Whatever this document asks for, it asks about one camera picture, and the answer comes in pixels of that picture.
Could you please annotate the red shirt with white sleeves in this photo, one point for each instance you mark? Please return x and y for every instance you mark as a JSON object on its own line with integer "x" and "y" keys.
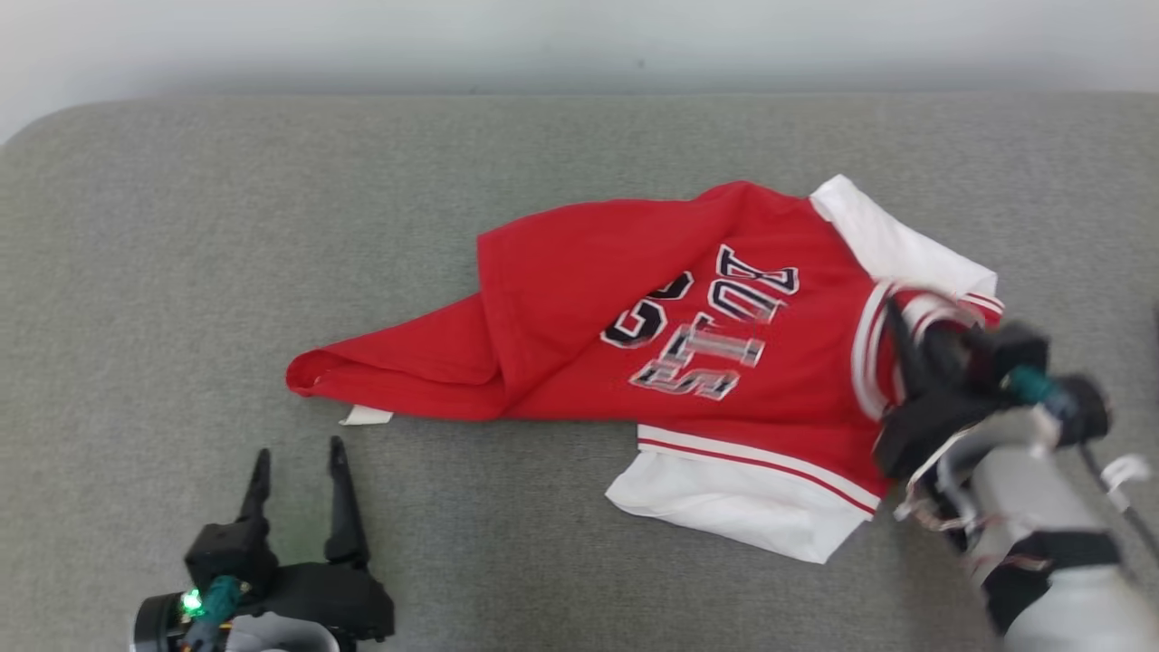
{"x": 561, "y": 299}

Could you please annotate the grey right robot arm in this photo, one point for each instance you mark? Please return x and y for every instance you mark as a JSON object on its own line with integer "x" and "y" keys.
{"x": 1023, "y": 489}

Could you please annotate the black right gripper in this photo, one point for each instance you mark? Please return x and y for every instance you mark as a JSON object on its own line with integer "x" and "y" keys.
{"x": 924, "y": 435}

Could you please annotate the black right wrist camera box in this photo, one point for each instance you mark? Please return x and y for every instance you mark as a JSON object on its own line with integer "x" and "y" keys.
{"x": 1010, "y": 353}

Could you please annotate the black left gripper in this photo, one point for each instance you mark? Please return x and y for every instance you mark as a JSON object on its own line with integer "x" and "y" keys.
{"x": 335, "y": 598}

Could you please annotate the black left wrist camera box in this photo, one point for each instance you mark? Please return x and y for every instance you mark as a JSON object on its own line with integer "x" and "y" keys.
{"x": 231, "y": 552}

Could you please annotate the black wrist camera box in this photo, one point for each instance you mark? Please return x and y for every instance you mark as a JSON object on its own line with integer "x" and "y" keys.
{"x": 231, "y": 552}
{"x": 1010, "y": 353}

